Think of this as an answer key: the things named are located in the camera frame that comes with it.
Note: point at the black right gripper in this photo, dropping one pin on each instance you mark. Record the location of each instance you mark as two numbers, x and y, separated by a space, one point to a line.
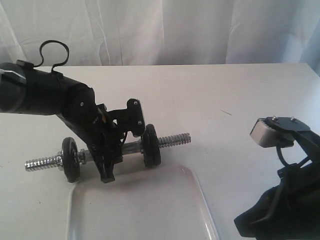
288 211

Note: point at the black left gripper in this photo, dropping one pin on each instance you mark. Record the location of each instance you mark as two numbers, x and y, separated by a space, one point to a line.
92 124

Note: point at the black weight plate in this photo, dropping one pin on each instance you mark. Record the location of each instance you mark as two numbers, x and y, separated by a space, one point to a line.
146 148
155 148
70 162

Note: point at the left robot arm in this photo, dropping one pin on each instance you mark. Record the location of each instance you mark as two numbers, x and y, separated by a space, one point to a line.
26 90

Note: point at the white plastic tray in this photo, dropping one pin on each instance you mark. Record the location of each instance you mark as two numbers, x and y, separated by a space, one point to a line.
164 203

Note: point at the white backdrop curtain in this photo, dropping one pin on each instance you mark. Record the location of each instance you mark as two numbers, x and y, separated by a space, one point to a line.
164 32

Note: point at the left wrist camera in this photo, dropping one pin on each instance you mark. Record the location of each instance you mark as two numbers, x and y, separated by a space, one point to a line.
130 119

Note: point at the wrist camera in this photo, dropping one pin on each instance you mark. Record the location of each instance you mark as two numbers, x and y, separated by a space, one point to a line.
275 131
130 119

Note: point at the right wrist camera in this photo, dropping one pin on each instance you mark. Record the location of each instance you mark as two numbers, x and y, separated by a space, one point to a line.
275 131

